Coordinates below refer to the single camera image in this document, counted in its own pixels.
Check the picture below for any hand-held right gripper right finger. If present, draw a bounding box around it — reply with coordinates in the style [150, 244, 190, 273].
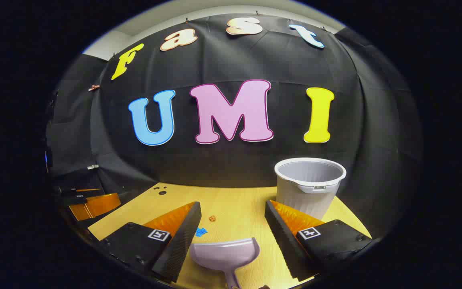
[264, 199, 373, 281]

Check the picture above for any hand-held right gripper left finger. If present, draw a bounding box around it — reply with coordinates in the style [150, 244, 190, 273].
[97, 201, 202, 283]

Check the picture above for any white ribbed garbage bin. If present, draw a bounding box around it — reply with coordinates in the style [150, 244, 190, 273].
[274, 157, 347, 220]

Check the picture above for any light purple dustpan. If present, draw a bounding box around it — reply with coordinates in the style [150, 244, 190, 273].
[190, 237, 261, 289]

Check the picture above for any yellow wooden desktop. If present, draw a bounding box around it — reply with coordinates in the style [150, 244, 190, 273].
[88, 183, 372, 289]

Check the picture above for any black backdrop cloth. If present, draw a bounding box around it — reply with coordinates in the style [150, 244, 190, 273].
[47, 14, 422, 241]

